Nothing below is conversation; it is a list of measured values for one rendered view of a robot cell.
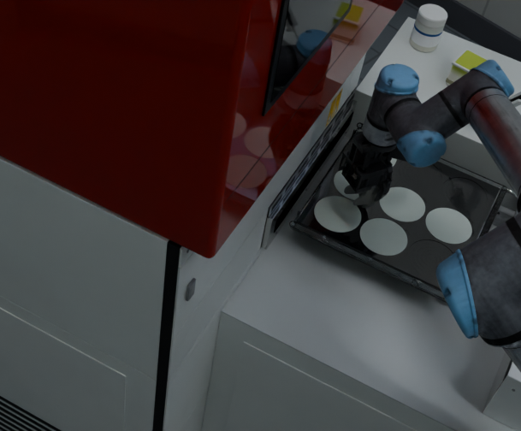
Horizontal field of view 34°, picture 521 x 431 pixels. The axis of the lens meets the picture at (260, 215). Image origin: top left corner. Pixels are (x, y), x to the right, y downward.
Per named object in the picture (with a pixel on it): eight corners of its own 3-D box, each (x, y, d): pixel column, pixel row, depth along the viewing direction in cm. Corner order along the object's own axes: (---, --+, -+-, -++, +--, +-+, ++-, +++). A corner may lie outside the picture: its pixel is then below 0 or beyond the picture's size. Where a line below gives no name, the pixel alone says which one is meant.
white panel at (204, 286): (156, 380, 159) (167, 242, 129) (334, 130, 210) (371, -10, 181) (170, 388, 158) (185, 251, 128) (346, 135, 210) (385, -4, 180)
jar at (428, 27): (405, 45, 212) (415, 14, 205) (414, 32, 217) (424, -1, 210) (431, 56, 211) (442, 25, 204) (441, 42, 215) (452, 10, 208)
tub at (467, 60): (443, 84, 204) (452, 61, 199) (458, 70, 209) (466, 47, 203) (470, 99, 202) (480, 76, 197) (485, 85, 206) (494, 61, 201)
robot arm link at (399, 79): (390, 91, 152) (372, 61, 157) (376, 137, 160) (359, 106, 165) (430, 87, 154) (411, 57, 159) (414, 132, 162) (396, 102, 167)
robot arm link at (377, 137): (391, 101, 168) (414, 128, 163) (385, 119, 171) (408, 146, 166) (358, 109, 165) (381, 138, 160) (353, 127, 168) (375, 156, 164)
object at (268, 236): (258, 246, 179) (265, 216, 172) (342, 127, 207) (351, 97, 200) (266, 250, 179) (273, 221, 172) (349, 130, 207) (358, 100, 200)
